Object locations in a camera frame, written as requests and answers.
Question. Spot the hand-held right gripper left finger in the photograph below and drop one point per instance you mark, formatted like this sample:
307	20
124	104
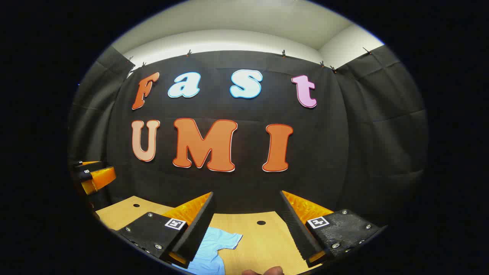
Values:
196	233

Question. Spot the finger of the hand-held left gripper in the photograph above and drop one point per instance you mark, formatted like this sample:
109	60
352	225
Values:
89	166
99	178

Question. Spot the light blue T-shirt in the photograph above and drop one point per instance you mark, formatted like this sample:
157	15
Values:
214	246

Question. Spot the plain black curtain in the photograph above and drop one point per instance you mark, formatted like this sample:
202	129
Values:
382	133
91	114

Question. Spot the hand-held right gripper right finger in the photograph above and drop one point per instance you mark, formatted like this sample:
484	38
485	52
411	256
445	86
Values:
298	233

